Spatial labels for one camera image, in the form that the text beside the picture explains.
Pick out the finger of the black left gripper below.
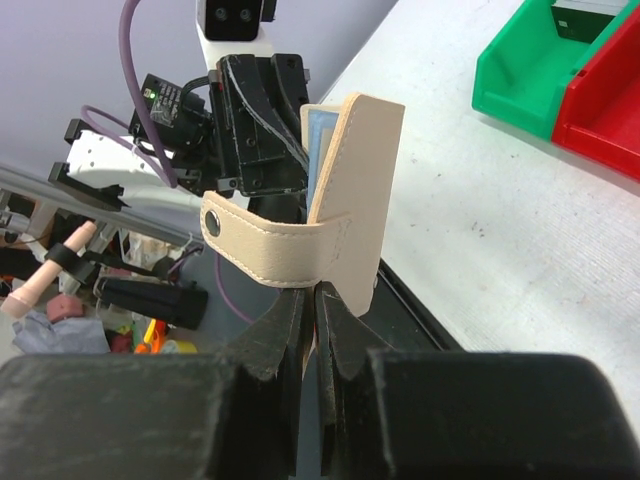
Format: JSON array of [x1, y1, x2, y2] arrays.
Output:
[[216, 53, 309, 196]]

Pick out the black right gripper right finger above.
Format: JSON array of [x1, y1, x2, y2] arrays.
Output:
[[314, 282, 639, 479]]

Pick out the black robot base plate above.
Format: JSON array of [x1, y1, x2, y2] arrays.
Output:
[[362, 260, 463, 351]]

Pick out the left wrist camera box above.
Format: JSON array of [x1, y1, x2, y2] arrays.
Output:
[[196, 0, 277, 42]]

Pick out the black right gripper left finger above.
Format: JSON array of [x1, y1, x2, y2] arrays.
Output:
[[1, 290, 306, 479]]

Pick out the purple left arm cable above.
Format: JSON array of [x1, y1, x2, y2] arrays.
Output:
[[81, 0, 256, 326]]

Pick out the beige leather card holder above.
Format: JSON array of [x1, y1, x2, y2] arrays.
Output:
[[200, 93, 405, 316]]

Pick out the red plastic bin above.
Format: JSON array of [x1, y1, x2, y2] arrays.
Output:
[[552, 7, 639, 181]]

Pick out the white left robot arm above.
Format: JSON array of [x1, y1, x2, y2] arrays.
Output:
[[49, 53, 310, 223]]

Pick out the cards in green bin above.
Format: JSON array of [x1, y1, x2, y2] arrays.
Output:
[[550, 0, 629, 43]]

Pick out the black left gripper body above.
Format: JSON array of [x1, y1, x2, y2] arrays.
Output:
[[141, 74, 222, 195]]

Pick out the green plastic bin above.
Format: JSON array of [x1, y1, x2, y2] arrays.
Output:
[[472, 1, 639, 140]]

